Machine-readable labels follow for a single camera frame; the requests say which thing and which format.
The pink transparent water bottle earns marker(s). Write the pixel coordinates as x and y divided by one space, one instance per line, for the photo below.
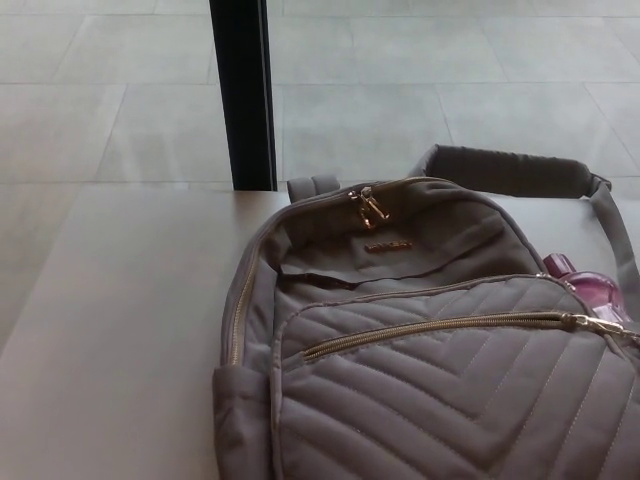
592 290

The grey quilted backpack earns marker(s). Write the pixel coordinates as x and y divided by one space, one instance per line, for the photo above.
425 390

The black vertical pillar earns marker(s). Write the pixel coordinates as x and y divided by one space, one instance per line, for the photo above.
245 100

